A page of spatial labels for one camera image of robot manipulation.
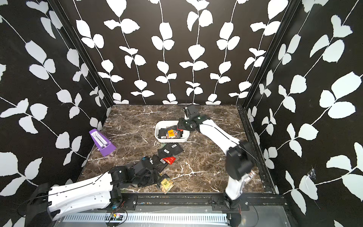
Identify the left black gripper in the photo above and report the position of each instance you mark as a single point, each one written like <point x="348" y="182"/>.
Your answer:
<point x="153" y="180"/>

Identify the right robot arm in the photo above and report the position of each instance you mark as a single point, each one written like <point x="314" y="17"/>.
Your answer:
<point x="238" y="166"/>

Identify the green tea bag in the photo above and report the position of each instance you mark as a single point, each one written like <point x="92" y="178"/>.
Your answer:
<point x="166" y="185"/>

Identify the yellow patterned tea bag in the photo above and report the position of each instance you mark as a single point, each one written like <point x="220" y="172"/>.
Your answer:
<point x="171" y="134"/>

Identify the small red tea bag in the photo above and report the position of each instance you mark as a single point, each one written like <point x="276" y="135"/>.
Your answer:
<point x="169" y="160"/>

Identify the white perforated strip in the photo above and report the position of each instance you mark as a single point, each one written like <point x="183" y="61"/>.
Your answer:
<point x="159" y="218"/>

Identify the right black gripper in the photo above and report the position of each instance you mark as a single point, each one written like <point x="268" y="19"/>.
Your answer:
<point x="180" y="125"/>

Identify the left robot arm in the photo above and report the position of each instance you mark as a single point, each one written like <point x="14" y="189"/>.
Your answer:
<point x="47" y="204"/>

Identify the black tea bag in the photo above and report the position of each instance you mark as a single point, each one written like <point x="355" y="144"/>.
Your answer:
<point x="158" y="163"/>
<point x="170" y="150"/>
<point x="163" y="133"/>

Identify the purple metronome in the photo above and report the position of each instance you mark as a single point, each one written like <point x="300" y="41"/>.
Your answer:
<point x="103" y="144"/>

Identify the black tea bag top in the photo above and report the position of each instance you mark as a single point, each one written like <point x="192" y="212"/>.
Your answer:
<point x="170" y="150"/>

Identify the small circuit board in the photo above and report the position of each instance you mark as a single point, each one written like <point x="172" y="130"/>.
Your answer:
<point x="115" y="217"/>

